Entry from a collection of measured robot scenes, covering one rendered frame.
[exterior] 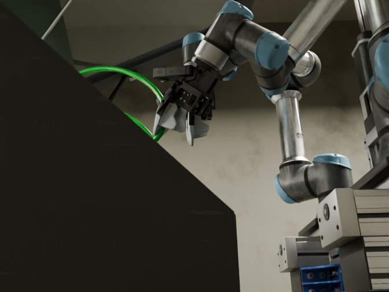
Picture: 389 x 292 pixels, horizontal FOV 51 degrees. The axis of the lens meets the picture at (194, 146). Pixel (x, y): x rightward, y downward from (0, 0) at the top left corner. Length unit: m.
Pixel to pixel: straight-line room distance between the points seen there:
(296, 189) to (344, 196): 0.65
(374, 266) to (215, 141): 2.89
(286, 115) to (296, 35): 0.54
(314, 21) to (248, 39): 0.22
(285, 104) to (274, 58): 0.67
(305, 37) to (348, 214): 0.47
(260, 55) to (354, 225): 0.40
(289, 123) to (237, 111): 2.20
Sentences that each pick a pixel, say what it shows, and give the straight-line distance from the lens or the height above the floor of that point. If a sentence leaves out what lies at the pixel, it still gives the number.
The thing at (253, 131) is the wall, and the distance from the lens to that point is 3.65.
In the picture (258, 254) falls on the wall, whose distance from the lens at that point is 3.36.
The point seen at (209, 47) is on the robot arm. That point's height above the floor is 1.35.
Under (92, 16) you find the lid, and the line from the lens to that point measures 1.33.
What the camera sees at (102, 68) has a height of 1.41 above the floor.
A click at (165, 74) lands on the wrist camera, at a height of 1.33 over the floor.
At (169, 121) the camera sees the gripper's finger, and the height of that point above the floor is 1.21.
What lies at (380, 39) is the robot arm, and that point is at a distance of 0.88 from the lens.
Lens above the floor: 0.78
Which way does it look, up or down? 23 degrees up
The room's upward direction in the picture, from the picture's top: 1 degrees counter-clockwise
